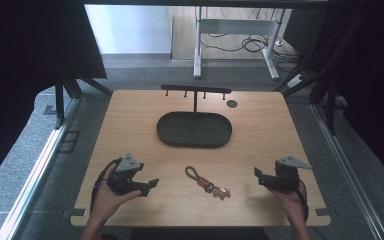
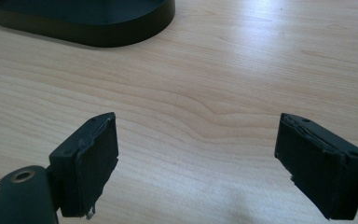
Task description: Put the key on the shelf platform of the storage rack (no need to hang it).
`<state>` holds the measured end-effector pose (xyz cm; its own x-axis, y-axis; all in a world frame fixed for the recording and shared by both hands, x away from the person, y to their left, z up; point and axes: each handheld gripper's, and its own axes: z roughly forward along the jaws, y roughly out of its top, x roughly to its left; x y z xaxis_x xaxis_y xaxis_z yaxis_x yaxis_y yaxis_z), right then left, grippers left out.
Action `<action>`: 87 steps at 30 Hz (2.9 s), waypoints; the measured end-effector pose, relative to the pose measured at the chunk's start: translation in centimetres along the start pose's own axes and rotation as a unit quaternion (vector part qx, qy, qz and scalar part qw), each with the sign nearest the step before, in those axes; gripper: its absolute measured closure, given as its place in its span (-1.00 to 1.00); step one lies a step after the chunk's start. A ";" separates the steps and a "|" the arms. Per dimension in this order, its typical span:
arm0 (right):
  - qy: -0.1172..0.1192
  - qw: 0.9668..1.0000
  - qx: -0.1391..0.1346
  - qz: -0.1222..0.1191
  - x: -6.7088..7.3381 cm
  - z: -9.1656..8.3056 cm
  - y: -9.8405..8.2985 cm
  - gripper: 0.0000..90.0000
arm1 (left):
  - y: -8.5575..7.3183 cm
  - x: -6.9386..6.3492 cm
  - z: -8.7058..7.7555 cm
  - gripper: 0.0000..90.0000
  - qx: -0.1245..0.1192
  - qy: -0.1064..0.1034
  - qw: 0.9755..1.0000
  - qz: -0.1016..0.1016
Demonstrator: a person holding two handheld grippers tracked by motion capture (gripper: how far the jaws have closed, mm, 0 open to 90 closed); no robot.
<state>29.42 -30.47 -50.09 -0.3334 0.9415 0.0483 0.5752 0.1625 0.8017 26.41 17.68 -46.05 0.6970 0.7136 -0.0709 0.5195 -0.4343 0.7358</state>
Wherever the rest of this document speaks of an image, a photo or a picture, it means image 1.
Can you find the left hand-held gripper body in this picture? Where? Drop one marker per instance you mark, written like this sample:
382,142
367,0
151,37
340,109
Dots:
124,175

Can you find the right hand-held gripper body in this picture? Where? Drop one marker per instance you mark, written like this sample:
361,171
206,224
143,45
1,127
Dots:
286,176

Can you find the black key rack with tray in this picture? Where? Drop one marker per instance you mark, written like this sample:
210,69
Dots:
195,128

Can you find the person's right hand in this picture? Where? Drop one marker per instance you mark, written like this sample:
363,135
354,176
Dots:
289,201

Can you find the person's left hand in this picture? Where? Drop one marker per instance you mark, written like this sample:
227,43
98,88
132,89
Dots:
108,201

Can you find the black metal stand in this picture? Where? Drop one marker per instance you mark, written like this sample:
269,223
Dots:
59,100
330,106

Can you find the white power strip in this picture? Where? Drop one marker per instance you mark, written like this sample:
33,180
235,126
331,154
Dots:
295,80

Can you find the black curtain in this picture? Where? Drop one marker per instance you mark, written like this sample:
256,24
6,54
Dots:
373,83
20,66

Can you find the dark cabinet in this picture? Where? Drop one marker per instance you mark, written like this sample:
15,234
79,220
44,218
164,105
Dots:
301,30

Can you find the aluminium rail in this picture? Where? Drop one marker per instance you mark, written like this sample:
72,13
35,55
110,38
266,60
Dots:
30,186
350,173

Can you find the white desk frame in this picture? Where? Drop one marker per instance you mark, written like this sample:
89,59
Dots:
236,26

